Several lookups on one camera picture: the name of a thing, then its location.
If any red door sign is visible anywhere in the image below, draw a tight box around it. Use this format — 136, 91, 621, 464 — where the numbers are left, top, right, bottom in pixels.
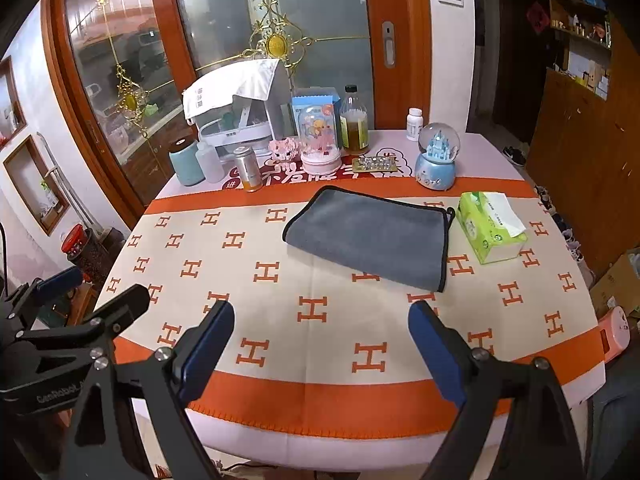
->
527, 2, 551, 36

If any light blue lidded cup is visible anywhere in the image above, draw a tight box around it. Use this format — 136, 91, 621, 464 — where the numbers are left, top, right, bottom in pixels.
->
168, 138, 206, 186

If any red lidded container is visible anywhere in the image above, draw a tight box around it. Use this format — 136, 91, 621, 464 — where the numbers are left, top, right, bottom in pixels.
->
60, 223, 92, 262

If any wooden glass sliding door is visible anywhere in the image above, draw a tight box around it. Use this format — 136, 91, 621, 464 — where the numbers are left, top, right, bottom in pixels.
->
40, 0, 433, 228

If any wooden wall niche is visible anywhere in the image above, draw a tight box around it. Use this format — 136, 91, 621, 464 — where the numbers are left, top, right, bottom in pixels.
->
0, 55, 28, 148
2, 134, 71, 236

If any pink block pig figure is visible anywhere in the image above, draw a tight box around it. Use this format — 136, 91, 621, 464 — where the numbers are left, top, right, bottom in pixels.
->
268, 137, 301, 162

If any orange patterned blanket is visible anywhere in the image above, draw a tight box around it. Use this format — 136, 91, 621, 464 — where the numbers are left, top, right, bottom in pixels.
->
92, 177, 607, 443

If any wall shelf with items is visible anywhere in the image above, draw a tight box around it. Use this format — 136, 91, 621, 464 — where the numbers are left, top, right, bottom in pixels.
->
547, 0, 613, 101

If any white countertop appliance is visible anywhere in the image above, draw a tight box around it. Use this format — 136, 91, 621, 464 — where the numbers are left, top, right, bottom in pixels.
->
192, 62, 293, 153

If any pink plastic stool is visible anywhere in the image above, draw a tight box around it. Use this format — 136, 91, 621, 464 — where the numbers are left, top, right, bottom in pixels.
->
597, 306, 632, 363

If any white cloth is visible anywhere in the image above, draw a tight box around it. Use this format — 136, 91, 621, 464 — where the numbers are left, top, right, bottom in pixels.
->
181, 58, 281, 122

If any pink music box globe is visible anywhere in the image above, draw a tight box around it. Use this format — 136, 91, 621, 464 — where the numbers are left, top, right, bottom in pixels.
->
297, 101, 342, 176

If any bottle of yellow liquid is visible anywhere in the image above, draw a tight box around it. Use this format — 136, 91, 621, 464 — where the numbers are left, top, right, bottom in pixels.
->
340, 85, 370, 156

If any pink printed tablecloth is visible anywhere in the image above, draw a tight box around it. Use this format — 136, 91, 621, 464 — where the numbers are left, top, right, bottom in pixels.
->
150, 129, 608, 473

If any light blue carton box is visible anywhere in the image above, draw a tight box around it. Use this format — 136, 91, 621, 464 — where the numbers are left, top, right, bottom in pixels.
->
291, 87, 342, 148

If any silver metal can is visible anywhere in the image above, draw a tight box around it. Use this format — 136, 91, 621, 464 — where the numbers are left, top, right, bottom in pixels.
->
234, 146, 261, 193

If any green tissue pack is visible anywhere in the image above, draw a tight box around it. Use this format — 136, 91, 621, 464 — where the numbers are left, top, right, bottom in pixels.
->
456, 191, 529, 266

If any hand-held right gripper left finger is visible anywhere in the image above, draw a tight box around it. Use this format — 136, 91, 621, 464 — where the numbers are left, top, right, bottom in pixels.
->
65, 301, 236, 480

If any silver door handle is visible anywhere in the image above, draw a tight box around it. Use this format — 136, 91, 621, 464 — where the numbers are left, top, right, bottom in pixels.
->
381, 21, 396, 68

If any cardboard box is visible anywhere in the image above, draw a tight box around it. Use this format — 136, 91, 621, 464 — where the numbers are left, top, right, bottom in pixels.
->
589, 247, 640, 318

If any blue castle snow globe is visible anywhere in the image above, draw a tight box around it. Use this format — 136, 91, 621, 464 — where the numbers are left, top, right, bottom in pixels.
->
414, 122, 461, 192

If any small studded tray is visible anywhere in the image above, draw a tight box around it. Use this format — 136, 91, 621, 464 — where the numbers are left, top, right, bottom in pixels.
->
351, 155, 403, 177

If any white squeeze bottle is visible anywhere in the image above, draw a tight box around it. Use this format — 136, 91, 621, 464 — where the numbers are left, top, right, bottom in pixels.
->
195, 141, 224, 184

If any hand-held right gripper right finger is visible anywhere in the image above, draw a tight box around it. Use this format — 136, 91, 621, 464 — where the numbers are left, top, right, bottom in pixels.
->
407, 301, 586, 480

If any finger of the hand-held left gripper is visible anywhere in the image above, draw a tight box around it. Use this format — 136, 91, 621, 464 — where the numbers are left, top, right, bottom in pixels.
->
20, 284, 152, 356
5, 266, 83, 331

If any grey towel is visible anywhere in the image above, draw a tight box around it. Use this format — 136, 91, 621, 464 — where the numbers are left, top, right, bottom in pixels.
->
282, 185, 455, 293

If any wooden cabinet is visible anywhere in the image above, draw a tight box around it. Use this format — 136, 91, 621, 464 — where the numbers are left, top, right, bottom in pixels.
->
525, 67, 640, 281

